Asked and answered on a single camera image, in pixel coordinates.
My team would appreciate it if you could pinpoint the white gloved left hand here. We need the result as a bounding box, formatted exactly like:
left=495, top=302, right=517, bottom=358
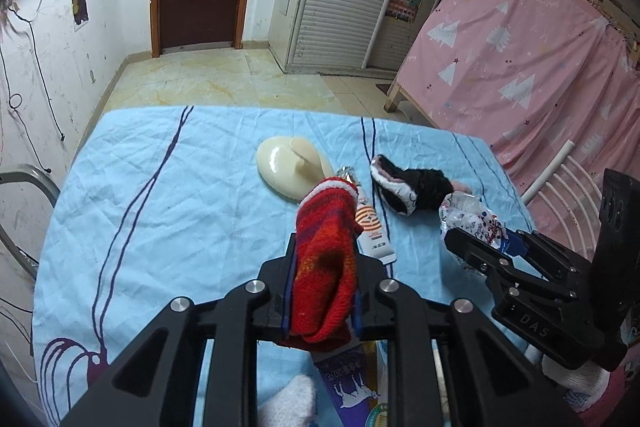
left=258, top=375, right=317, bottom=427

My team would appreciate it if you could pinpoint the purple white paper packet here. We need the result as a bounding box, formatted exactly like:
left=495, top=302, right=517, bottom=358
left=312, top=341, right=388, bottom=427

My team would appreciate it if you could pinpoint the cream plastic wall hook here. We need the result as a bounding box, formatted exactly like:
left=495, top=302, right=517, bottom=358
left=256, top=136, right=335, bottom=202

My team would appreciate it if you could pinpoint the light blue bed sheet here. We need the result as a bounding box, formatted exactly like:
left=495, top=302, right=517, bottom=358
left=32, top=106, right=534, bottom=426

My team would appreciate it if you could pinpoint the red knitted sock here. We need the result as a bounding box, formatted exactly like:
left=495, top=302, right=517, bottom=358
left=285, top=176, right=361, bottom=351

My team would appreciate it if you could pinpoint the white metal chair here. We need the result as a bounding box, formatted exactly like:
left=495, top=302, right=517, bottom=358
left=522, top=140, right=602, bottom=259

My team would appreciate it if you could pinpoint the grey metal chair frame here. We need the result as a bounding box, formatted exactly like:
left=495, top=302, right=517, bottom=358
left=1, top=164, right=61, bottom=282

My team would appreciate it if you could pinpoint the pink patterned curtain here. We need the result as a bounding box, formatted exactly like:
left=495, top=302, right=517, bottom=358
left=396, top=0, right=639, bottom=246

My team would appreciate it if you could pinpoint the white orange tube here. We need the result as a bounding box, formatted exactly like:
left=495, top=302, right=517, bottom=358
left=337, top=167, right=397, bottom=265

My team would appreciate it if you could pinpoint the white gloved right hand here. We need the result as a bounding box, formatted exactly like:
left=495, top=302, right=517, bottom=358
left=541, top=355, right=611, bottom=413

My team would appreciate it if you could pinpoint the black white fuzzy sock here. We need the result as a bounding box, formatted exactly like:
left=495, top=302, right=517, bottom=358
left=370, top=155, right=472, bottom=216

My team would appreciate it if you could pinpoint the white floral wrapper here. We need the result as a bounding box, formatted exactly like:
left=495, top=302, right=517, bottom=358
left=437, top=191, right=508, bottom=275

